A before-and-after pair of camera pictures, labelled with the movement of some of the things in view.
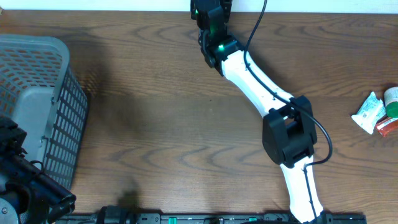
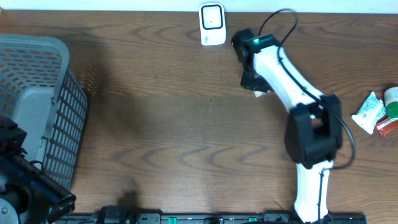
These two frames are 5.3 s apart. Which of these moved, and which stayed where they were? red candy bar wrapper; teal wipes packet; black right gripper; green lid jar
Moved: black right gripper
Stayed: red candy bar wrapper; teal wipes packet; green lid jar
